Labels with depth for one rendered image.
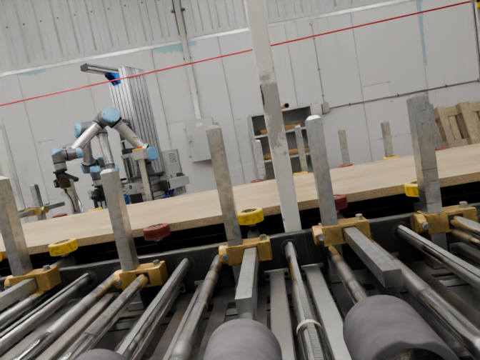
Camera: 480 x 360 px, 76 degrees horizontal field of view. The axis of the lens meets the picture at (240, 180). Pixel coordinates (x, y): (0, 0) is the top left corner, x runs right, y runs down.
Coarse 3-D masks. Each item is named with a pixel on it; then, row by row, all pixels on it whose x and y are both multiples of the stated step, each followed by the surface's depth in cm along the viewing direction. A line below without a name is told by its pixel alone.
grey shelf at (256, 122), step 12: (288, 108) 418; (300, 108) 446; (312, 108) 418; (252, 120) 461; (264, 120) 461; (288, 120) 462; (300, 120) 463; (252, 132) 419; (288, 132) 462; (252, 144) 445; (264, 144) 464; (288, 144) 465; (300, 168) 469; (312, 168) 470
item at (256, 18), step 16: (256, 0) 83; (256, 16) 83; (256, 32) 84; (256, 48) 84; (256, 64) 85; (272, 64) 84; (272, 80) 85; (272, 96) 85; (272, 112) 86; (272, 128) 86; (272, 144) 87; (272, 160) 88; (288, 160) 87; (288, 176) 87; (288, 192) 88; (288, 208) 88; (288, 224) 89
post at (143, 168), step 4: (140, 160) 191; (144, 160) 193; (140, 164) 191; (144, 164) 192; (140, 168) 192; (144, 168) 191; (144, 172) 192; (148, 172) 193; (144, 176) 192; (148, 176) 194; (144, 180) 192; (148, 180) 193; (144, 184) 193; (148, 184) 192; (144, 188) 193; (148, 188) 193; (148, 192) 193; (152, 192) 194; (148, 196) 193; (152, 196) 195; (148, 200) 194; (152, 200) 194
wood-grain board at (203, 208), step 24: (360, 168) 148; (384, 168) 133; (408, 168) 121; (456, 168) 102; (216, 192) 159; (240, 192) 142; (264, 192) 128; (312, 192) 107; (336, 192) 99; (360, 192) 93; (384, 192) 93; (72, 216) 171; (96, 216) 151; (144, 216) 123; (168, 216) 113; (192, 216) 104; (216, 216) 98; (0, 240) 133; (48, 240) 110; (96, 240) 102
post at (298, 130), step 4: (296, 128) 181; (300, 128) 181; (296, 132) 181; (300, 132) 181; (296, 136) 182; (300, 136) 181; (296, 140) 183; (300, 140) 182; (300, 144) 182; (300, 148) 182; (300, 152) 182; (304, 152) 182; (300, 156) 183; (304, 156) 182; (300, 160) 183; (304, 160) 183; (304, 164) 183; (304, 168) 183; (308, 172) 183
